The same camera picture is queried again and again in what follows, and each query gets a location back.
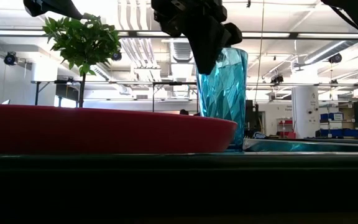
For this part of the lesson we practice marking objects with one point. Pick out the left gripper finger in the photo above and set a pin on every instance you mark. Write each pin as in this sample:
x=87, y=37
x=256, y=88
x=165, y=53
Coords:
x=51, y=6

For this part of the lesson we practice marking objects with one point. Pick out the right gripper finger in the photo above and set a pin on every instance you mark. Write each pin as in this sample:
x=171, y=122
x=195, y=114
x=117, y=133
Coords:
x=207, y=46
x=235, y=34

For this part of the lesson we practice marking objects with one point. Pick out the blue faceted plastic cup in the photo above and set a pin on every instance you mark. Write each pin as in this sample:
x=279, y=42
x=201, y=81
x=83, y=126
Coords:
x=225, y=99

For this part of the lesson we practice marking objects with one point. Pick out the red round plate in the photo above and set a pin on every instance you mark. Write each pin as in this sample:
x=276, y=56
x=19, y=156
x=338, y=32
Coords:
x=89, y=130

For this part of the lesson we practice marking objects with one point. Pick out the dark green plastic tray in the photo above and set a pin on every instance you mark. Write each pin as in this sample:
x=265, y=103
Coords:
x=166, y=180

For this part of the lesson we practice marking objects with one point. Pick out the leafy tree in black pot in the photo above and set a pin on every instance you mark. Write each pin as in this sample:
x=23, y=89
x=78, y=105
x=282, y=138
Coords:
x=84, y=40

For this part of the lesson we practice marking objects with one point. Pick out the black overhead light bar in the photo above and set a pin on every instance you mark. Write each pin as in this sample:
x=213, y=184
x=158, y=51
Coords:
x=291, y=35

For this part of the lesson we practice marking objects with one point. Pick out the black ceiling spotlight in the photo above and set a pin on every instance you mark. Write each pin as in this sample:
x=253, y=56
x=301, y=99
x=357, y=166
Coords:
x=116, y=56
x=10, y=58
x=335, y=58

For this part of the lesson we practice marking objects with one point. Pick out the person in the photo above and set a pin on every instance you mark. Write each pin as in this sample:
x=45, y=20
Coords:
x=184, y=111

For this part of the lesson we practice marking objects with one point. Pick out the white round column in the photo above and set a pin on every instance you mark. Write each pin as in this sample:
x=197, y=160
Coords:
x=305, y=109

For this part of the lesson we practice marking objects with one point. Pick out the blue storage bins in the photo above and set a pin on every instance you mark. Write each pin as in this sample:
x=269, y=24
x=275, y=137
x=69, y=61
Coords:
x=331, y=117

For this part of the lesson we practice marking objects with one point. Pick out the black background workstation frame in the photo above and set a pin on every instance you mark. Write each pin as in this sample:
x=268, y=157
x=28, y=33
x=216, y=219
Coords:
x=153, y=93

